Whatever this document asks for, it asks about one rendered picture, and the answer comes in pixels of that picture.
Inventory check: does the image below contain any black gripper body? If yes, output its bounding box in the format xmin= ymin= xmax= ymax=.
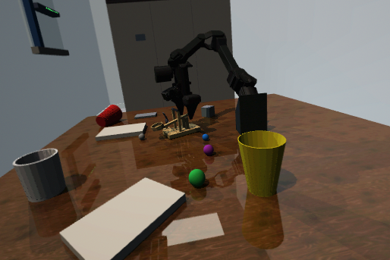
xmin=172 ymin=79 xmax=201 ymax=105

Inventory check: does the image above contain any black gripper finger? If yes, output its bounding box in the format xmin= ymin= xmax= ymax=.
xmin=183 ymin=102 xmax=199 ymax=120
xmin=171 ymin=99 xmax=184 ymax=115

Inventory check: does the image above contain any white rectangular slab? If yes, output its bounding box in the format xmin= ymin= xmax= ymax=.
xmin=95 ymin=123 xmax=146 ymax=141
xmin=60 ymin=178 xmax=186 ymax=260

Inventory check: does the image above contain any green ball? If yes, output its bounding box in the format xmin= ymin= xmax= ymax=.
xmin=189 ymin=169 xmax=206 ymax=186

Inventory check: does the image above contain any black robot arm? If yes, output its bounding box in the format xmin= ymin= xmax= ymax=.
xmin=154 ymin=30 xmax=258 ymax=101

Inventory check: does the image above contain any red plastic cup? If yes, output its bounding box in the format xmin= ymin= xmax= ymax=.
xmin=96 ymin=105 xmax=122 ymax=127

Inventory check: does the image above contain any olive yellow cup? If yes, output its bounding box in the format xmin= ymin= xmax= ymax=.
xmin=237 ymin=131 xmax=286 ymax=197

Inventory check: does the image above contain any grey handleless cup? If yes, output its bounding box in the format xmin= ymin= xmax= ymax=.
xmin=13 ymin=149 xmax=66 ymax=202

